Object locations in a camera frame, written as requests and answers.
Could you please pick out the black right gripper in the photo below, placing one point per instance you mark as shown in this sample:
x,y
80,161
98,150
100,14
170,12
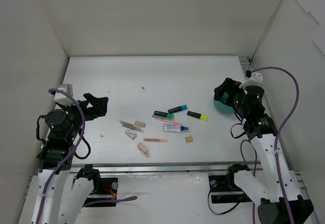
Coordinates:
x,y
233,92

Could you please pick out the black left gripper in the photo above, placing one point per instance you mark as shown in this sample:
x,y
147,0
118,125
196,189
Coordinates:
x,y
85,108

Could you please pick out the yellow slim pen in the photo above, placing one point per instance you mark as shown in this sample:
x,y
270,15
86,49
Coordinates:
x,y
129,124

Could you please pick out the yellow cap black highlighter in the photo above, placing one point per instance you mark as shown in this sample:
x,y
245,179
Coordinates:
x,y
197,115

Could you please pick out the blue cap black highlighter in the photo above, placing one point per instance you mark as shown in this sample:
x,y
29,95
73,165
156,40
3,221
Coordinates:
x,y
177,109

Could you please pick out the orange pink slim pen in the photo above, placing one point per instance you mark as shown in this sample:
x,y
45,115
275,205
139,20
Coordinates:
x,y
155,140

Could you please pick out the green cap black highlighter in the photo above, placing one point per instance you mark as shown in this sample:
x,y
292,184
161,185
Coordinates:
x,y
164,114

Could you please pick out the blue cap correction pen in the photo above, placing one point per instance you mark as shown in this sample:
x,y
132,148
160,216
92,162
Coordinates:
x,y
174,128

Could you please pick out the blue slim pen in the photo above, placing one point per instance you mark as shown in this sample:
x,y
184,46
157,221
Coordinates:
x,y
160,117

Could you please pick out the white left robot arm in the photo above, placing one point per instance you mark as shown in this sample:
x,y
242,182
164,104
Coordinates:
x,y
66,131

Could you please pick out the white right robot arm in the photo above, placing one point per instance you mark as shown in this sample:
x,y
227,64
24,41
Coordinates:
x,y
281,200

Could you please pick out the teal round pen holder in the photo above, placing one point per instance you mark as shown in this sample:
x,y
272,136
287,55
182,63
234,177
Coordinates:
x,y
221,107

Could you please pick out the white staples box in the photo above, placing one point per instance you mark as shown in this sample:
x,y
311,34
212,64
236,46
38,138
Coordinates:
x,y
131,134

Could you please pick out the grey white eraser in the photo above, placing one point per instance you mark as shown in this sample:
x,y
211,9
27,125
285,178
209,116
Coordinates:
x,y
139,123

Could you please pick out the purple slim pen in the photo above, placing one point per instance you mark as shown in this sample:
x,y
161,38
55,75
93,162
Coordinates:
x,y
138,129

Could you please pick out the small yellow eraser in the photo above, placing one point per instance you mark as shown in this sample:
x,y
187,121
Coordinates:
x,y
188,139

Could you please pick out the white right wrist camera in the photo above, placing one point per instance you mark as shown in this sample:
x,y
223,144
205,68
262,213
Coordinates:
x,y
254,78

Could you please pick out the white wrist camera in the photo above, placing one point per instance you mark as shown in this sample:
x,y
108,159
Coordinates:
x,y
254,78
61,98

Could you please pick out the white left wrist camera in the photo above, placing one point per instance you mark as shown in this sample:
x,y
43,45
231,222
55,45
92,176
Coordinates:
x,y
61,98

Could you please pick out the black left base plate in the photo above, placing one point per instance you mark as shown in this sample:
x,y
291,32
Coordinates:
x,y
107,190

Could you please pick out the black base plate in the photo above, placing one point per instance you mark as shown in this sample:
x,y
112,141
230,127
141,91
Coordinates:
x,y
221,192
107,190

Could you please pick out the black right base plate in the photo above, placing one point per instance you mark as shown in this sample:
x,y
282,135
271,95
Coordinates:
x,y
221,192

